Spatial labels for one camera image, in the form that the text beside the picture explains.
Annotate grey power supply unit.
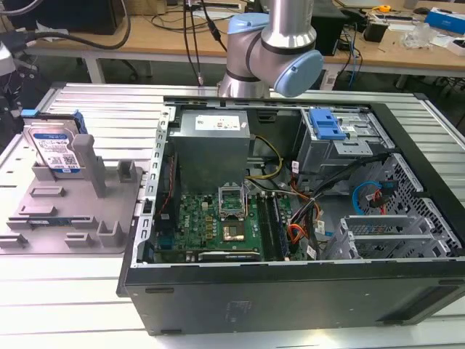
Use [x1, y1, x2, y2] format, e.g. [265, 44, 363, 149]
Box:
[167, 108, 252, 193]

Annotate thin black cable with plug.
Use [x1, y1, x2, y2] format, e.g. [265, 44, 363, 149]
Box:
[182, 0, 229, 87]

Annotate CPU socket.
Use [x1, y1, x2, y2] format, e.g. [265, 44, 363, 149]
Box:
[220, 223, 248, 244]

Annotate yellow and black wires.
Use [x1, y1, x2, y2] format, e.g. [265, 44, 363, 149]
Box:
[245, 135, 285, 182]

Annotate small black box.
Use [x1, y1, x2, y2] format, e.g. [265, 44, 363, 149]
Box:
[363, 17, 389, 43]

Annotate orange wire bundle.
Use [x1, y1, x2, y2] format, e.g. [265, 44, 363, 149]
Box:
[287, 223, 310, 252]

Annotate white box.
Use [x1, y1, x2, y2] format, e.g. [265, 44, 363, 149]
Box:
[448, 36, 465, 56]

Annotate blue data wire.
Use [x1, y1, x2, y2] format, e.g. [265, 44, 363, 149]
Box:
[352, 180, 387, 216]

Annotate blue drive bay latch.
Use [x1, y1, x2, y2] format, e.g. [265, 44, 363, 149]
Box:
[310, 108, 347, 141]

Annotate grey parts rack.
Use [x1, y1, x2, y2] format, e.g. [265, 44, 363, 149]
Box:
[0, 135, 145, 256]

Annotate hard disk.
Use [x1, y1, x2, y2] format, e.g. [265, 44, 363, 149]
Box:
[20, 108, 86, 176]

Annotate black wire bundle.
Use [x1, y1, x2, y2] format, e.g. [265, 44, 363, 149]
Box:
[290, 152, 393, 233]

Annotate black open PC case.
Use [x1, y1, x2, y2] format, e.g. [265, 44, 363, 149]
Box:
[116, 93, 465, 337]

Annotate large black box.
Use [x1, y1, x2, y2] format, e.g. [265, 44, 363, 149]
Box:
[9, 0, 120, 36]

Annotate grey metal drive cage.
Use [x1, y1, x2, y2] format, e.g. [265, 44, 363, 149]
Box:
[296, 108, 387, 196]

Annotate thick black cable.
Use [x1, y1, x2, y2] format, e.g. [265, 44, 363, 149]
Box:
[20, 0, 132, 50]

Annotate black graphics card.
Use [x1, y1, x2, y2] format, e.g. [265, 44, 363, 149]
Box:
[198, 250, 262, 263]

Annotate RAM stick with blue label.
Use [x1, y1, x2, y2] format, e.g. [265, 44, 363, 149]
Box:
[28, 217, 73, 227]

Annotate grey metal disk bay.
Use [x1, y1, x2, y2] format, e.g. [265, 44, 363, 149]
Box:
[321, 214, 453, 261]

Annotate metal socket cover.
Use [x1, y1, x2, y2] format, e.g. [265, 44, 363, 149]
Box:
[217, 184, 249, 221]

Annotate clear plastic bag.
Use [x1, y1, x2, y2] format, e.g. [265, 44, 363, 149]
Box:
[400, 24, 441, 49]

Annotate blue cable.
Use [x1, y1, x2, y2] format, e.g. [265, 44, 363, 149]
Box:
[347, 27, 365, 87]

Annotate blue cardboard box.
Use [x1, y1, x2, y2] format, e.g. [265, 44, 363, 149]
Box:
[425, 8, 465, 31]

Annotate black computer tower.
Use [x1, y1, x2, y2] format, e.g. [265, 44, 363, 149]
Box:
[310, 2, 347, 57]

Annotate green motherboard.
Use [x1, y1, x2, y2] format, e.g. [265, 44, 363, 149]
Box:
[155, 190, 291, 262]

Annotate wooden desk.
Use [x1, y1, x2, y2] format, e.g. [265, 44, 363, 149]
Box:
[21, 7, 465, 85]

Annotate RAM stick in slot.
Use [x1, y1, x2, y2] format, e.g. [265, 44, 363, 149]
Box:
[256, 192, 288, 261]

